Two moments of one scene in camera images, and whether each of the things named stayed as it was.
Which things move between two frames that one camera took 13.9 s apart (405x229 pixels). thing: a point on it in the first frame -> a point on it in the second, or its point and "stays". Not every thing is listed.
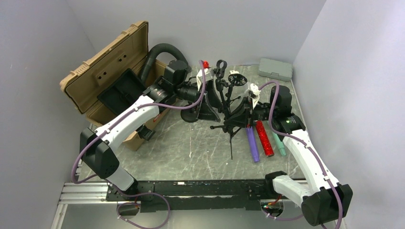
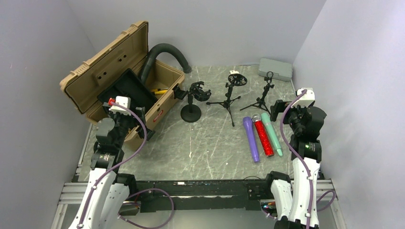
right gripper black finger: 242,117 -> 279,107
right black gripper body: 261,112 -> 293,116
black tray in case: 127,88 stays
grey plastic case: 276,69 stays
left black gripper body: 189,93 -> 123,121
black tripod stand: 227,98 -> 261,102
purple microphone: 252,144 stays
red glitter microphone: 264,139 stays
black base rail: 193,196 stays
